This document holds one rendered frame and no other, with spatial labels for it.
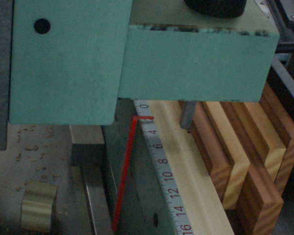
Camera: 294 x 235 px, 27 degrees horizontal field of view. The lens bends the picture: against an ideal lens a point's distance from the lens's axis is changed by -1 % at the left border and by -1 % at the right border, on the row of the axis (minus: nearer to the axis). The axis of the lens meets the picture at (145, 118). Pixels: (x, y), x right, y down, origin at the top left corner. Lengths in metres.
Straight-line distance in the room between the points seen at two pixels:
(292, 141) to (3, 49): 0.27
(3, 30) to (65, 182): 0.34
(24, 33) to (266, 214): 0.25
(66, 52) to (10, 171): 0.32
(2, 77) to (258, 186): 0.24
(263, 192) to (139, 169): 0.11
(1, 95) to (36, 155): 0.32
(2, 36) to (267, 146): 0.26
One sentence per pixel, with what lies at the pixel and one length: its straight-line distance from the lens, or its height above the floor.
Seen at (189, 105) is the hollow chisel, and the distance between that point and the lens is 0.55.
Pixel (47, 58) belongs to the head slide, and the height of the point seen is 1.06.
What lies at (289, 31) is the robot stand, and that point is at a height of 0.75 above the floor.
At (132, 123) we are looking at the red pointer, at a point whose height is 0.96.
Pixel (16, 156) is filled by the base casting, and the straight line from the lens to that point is 0.74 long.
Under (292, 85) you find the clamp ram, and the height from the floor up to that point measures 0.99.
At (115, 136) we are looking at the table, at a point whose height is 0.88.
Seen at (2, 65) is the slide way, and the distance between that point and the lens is 0.42.
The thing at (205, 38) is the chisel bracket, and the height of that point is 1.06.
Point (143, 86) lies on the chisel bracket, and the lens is 0.49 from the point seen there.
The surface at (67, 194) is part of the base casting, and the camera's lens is 0.70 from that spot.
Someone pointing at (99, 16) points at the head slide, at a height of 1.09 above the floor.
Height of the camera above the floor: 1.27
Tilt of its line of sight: 35 degrees down
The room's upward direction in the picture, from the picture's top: 11 degrees clockwise
